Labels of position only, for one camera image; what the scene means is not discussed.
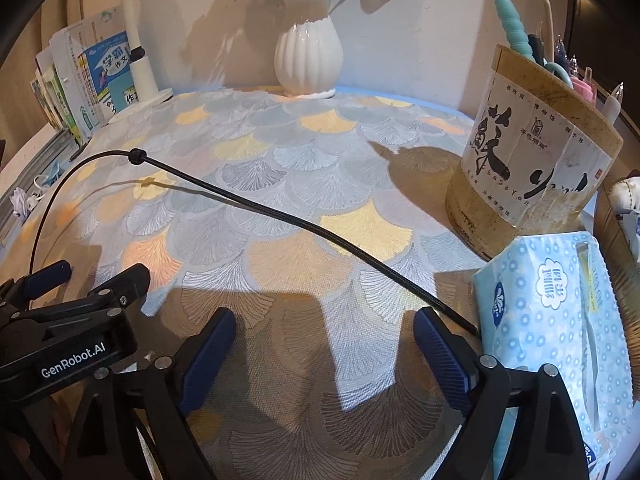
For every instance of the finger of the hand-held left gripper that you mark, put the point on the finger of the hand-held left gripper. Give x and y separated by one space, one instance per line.
47 277
115 285

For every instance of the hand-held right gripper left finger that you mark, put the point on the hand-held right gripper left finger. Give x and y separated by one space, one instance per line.
210 355

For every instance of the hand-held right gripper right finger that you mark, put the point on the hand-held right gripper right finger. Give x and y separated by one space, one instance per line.
442 355

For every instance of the ribbed glass plate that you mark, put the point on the ribbed glass plate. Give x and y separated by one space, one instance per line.
615 255

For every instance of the white crumpled paper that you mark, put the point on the white crumpled paper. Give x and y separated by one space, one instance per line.
21 202

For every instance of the blue flowered tissue pack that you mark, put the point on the blue flowered tissue pack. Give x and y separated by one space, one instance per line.
540 310

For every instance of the row of thin books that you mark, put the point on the row of thin books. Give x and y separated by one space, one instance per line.
55 95

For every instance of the bamboo pen holder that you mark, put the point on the bamboo pen holder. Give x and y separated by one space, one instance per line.
525 160

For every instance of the patterned tablecloth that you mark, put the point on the patterned tablecloth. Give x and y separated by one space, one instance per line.
300 160

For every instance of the blue cover workbook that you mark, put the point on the blue cover workbook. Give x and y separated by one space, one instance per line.
107 70

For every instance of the white ribbed vase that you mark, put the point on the white ribbed vase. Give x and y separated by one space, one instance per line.
307 60

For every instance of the white pen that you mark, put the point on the white pen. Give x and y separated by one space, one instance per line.
612 107

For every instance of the pink pen holder item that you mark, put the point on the pink pen holder item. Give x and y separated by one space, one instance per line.
582 87

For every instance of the black pen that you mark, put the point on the black pen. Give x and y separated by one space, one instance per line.
536 50

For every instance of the teal spiral pen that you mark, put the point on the teal spiral pen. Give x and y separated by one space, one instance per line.
510 20

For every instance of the beige wooden stick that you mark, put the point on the beige wooden stick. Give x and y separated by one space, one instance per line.
547 25

